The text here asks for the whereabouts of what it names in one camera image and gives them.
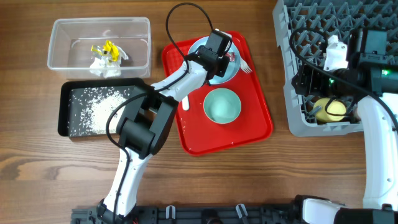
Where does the red foil snack wrapper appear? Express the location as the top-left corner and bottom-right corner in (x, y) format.
(226, 52), (236, 62)

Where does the mint green bowl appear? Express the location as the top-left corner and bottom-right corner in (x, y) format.
(203, 88), (242, 124)

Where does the yellow snack wrapper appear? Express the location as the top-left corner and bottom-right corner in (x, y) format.
(91, 40), (120, 62)

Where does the white napkin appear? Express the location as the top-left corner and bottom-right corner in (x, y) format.
(90, 46), (129, 78)

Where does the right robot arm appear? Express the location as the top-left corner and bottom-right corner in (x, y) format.
(292, 62), (397, 223)

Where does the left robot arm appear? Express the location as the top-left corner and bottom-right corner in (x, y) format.
(96, 49), (230, 223)

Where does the grey dishwasher rack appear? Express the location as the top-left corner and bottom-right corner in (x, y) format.
(272, 0), (397, 137)

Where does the clear plastic waste bin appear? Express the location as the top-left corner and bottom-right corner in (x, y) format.
(47, 17), (152, 80)

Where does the light blue plate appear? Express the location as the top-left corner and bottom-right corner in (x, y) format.
(188, 36), (241, 85)

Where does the white plastic fork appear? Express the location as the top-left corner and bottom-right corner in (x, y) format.
(240, 58), (252, 73)

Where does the yellow cup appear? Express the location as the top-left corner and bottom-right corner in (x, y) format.
(314, 98), (346, 123)

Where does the white plastic spoon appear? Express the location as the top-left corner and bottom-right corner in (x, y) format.
(182, 96), (190, 111)

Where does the red serving tray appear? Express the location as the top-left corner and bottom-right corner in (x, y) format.
(161, 30), (274, 156)

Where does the black tray with rice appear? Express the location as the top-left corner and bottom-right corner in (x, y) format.
(58, 78), (144, 138)

